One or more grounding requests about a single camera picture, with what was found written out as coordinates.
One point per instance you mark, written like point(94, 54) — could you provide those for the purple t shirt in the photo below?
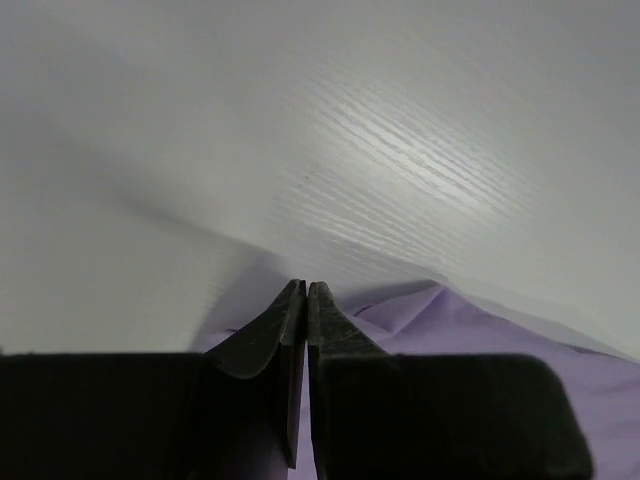
point(478, 397)

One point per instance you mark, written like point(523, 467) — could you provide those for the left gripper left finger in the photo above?
point(246, 416)

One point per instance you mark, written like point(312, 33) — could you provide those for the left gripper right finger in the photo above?
point(351, 382)

